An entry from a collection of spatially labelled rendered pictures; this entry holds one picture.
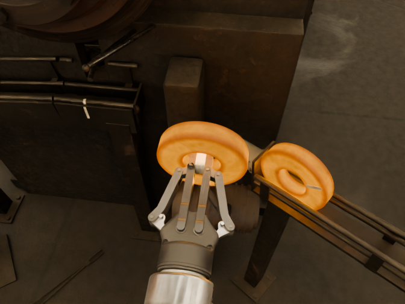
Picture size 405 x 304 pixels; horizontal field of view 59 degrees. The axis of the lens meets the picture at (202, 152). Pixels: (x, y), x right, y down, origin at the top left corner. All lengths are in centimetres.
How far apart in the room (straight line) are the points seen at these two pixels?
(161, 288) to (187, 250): 6
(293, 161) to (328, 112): 122
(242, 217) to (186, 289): 47
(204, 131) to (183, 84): 24
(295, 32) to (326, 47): 150
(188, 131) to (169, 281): 22
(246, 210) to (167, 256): 44
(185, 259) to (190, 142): 18
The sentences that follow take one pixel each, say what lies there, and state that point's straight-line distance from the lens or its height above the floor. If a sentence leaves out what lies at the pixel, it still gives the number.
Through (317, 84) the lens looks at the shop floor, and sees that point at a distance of 202.
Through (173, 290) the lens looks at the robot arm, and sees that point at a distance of 46.
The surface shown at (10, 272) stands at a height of 1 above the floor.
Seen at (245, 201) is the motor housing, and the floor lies 53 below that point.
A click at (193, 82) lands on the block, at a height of 80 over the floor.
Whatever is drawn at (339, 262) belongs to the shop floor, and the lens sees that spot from 148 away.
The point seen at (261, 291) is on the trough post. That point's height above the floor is 1.
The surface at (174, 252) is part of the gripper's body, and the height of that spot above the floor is 87.
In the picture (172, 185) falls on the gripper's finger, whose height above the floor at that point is 85.
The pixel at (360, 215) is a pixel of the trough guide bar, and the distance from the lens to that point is 78.
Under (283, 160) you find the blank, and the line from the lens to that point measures 70.
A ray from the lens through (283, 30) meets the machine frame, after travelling 80.
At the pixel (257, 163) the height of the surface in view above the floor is 71.
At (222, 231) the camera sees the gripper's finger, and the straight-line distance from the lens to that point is 52.
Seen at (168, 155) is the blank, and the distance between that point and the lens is 59.
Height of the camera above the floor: 132
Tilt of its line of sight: 54 degrees down
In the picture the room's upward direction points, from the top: straight up
